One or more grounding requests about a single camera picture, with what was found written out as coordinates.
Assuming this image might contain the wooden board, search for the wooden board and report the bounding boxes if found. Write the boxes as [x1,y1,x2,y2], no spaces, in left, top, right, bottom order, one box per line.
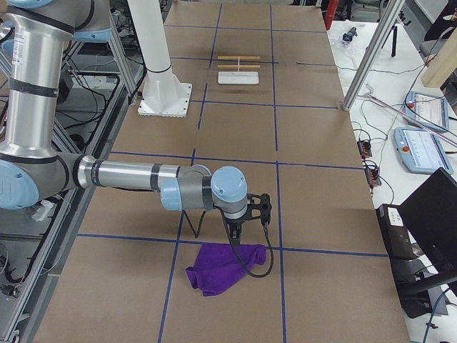
[421,29,457,88]

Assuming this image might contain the white rack base tray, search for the white rack base tray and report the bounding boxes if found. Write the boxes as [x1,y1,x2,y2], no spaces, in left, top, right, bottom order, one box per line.
[218,71,259,85]

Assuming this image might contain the black monitor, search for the black monitor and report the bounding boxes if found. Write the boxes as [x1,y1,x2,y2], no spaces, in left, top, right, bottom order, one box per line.
[398,168,456,272]

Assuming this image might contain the wooden rack bar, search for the wooden rack bar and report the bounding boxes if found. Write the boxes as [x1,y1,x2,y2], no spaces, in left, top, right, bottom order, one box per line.
[217,64,261,70]
[217,55,261,61]

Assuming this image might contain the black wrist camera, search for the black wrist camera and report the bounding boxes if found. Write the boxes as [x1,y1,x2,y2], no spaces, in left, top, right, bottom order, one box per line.
[243,193,272,227]

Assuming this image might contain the aluminium frame post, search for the aluminium frame post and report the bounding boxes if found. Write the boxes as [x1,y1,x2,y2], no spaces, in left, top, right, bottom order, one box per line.
[342,0,405,111]

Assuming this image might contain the near orange connector block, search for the near orange connector block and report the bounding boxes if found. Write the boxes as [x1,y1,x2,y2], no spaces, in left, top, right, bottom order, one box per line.
[362,159,382,189]

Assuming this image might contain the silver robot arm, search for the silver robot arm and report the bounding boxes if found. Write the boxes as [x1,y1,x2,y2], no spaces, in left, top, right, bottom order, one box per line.
[1,1,249,242]

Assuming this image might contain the blue black tool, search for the blue black tool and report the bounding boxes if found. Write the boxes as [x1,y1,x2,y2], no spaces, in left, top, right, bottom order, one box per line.
[342,26,358,43]

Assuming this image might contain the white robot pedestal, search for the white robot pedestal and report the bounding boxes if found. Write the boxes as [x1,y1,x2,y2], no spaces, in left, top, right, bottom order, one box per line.
[128,0,192,118]

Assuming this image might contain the far orange connector block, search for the far orange connector block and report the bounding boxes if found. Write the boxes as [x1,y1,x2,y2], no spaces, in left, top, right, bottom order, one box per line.
[357,140,372,159]

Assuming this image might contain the orange connector block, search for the orange connector block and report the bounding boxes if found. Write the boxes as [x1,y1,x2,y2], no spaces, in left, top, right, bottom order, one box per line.
[357,140,372,159]
[362,159,382,189]

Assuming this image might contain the right black braided cable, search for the right black braided cable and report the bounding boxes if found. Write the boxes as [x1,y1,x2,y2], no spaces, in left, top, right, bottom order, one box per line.
[218,206,275,279]

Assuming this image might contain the near teach pendant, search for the near teach pendant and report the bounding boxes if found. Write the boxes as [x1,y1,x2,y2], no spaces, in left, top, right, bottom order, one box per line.
[393,127,454,174]

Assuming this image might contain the upper wooden rack bar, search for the upper wooden rack bar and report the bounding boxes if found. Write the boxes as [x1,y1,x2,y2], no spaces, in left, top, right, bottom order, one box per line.
[217,55,261,61]

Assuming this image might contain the lower wooden rack bar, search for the lower wooden rack bar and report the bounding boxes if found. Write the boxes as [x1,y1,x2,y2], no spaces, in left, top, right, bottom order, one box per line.
[217,64,261,70]

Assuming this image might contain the teach pendant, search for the teach pendant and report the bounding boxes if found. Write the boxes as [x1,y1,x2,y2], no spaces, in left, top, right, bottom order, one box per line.
[404,91,449,132]
[393,127,454,174]

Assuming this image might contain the far teach pendant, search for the far teach pendant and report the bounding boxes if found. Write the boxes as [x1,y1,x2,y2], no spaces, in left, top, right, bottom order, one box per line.
[404,91,449,132]

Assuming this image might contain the purple towel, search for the purple towel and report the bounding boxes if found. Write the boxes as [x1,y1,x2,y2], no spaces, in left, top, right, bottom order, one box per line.
[186,243,266,297]

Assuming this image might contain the black computer box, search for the black computer box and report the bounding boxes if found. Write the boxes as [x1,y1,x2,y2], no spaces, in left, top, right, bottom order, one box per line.
[376,204,448,319]

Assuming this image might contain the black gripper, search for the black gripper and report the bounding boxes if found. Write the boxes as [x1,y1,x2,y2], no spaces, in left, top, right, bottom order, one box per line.
[228,220,243,239]

